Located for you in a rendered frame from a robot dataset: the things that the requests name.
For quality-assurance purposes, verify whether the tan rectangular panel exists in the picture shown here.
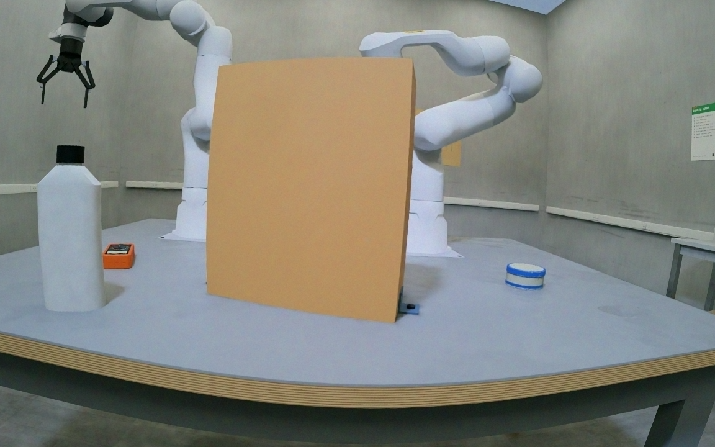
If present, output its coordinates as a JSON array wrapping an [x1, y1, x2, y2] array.
[[206, 57, 420, 323]]

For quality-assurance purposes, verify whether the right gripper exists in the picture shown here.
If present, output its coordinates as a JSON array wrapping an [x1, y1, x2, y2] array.
[[37, 38, 96, 108]]

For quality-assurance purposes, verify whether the white bottle with black cap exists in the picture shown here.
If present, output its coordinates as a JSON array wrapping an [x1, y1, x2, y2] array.
[[37, 145, 107, 312]]

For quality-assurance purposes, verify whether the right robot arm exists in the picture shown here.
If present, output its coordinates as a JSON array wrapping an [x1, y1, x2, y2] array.
[[48, 0, 233, 239]]

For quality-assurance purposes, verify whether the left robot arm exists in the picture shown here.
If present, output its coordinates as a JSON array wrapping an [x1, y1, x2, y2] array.
[[359, 30, 542, 254]]

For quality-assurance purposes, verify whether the orange digital multimeter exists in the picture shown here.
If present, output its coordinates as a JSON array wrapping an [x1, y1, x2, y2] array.
[[102, 243, 135, 269]]

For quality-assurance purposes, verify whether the white and blue round tin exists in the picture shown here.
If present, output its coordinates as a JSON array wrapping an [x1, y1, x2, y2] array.
[[505, 263, 546, 291]]

